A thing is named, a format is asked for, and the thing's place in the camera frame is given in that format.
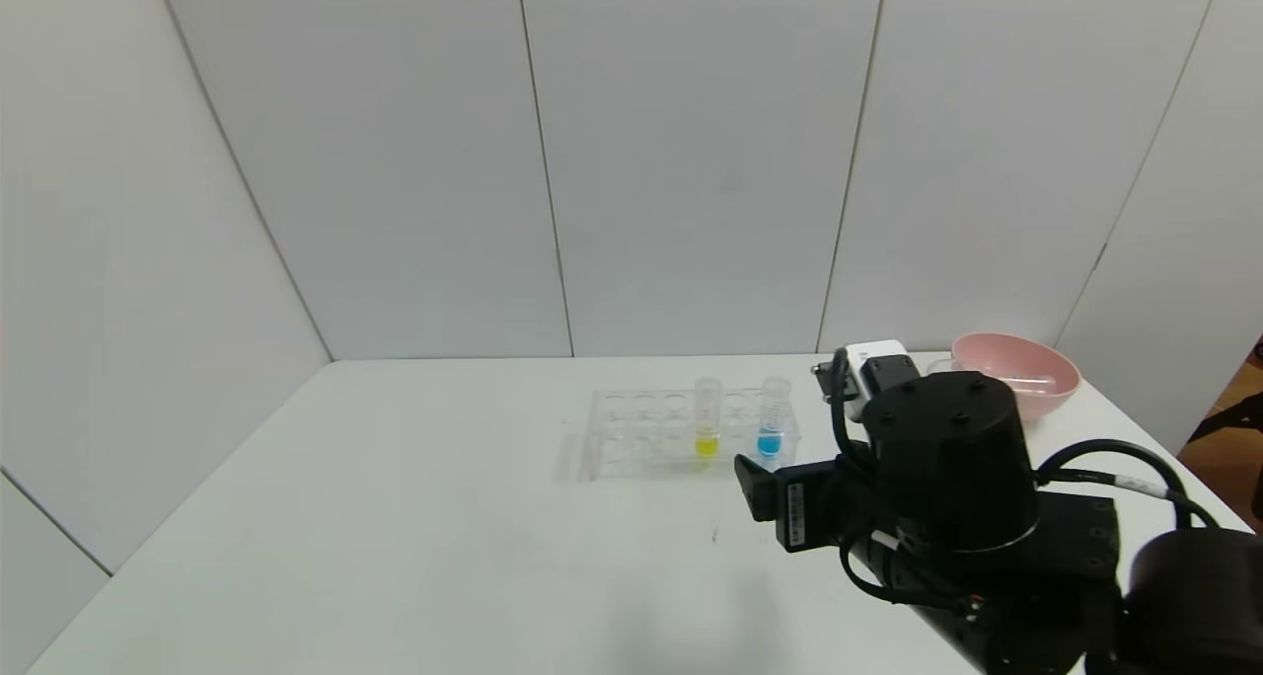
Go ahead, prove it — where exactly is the black camera cable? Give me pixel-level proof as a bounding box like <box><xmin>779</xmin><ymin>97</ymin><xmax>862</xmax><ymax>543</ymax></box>
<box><xmin>814</xmin><ymin>349</ymin><xmax>978</xmax><ymax>612</ymax></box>

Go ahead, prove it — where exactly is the black stand leg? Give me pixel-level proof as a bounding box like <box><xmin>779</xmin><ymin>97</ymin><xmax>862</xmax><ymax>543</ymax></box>
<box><xmin>1187</xmin><ymin>391</ymin><xmax>1263</xmax><ymax>449</ymax></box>

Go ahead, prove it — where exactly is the clear acrylic test tube rack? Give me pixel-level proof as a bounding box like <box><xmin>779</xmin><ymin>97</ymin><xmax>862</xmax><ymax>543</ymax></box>
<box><xmin>582</xmin><ymin>387</ymin><xmax>800</xmax><ymax>481</ymax></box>

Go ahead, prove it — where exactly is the pink bowl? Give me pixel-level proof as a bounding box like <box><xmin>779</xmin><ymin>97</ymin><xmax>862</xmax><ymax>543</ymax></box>
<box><xmin>949</xmin><ymin>334</ymin><xmax>1079</xmax><ymax>423</ymax></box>

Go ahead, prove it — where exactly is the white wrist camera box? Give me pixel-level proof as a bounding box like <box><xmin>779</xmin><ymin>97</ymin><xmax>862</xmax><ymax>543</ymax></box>
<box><xmin>842</xmin><ymin>339</ymin><xmax>921</xmax><ymax>421</ymax></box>

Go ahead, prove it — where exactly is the test tube with blue pigment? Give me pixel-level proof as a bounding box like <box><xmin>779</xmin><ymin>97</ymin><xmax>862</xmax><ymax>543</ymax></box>
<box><xmin>758</xmin><ymin>377</ymin><xmax>792</xmax><ymax>459</ymax></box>

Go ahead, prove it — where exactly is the test tube with yellow pigment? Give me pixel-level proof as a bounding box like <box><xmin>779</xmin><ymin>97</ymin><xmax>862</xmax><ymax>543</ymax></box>
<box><xmin>693</xmin><ymin>378</ymin><xmax>723</xmax><ymax>461</ymax></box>

